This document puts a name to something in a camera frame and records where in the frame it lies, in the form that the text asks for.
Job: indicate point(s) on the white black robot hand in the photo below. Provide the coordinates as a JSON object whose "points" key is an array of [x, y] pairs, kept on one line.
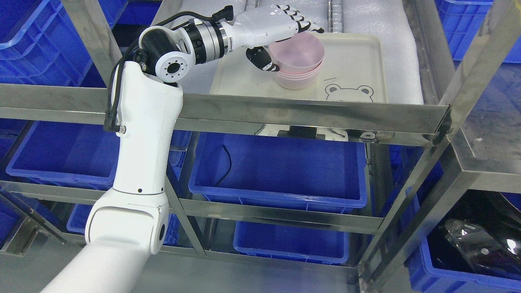
{"points": [[262, 26]]}

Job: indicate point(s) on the pink ikea bowl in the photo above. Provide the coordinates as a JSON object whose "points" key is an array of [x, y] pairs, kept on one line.
{"points": [[299, 54]]}

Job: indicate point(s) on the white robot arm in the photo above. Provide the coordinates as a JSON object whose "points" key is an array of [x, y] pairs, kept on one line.
{"points": [[126, 225]]}

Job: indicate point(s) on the blue bin centre shelf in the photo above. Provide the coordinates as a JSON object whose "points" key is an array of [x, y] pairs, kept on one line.
{"points": [[295, 173]]}

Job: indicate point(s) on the blue bin shelf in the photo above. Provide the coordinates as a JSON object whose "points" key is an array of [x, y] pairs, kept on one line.
{"points": [[295, 173], [69, 155]]}

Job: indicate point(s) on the blue bin left shelf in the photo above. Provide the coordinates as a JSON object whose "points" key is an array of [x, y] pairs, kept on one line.
{"points": [[69, 155]]}

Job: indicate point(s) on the stacked pink bowls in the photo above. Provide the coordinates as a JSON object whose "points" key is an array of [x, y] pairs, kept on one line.
{"points": [[297, 81]]}

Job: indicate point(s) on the cream bear tray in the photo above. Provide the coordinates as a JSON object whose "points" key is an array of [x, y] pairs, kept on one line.
{"points": [[352, 71]]}

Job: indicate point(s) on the blue bin bottom centre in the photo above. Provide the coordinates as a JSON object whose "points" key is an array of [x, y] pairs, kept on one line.
{"points": [[324, 247]]}

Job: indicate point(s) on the blue bin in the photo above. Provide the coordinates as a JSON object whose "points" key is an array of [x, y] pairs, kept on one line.
{"points": [[324, 247], [475, 248]]}

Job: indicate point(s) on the steel storage rack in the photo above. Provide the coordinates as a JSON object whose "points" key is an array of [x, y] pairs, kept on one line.
{"points": [[447, 168]]}

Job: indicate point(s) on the blue bin bottom right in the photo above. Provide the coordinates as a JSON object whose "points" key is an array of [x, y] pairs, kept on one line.
{"points": [[475, 248]]}

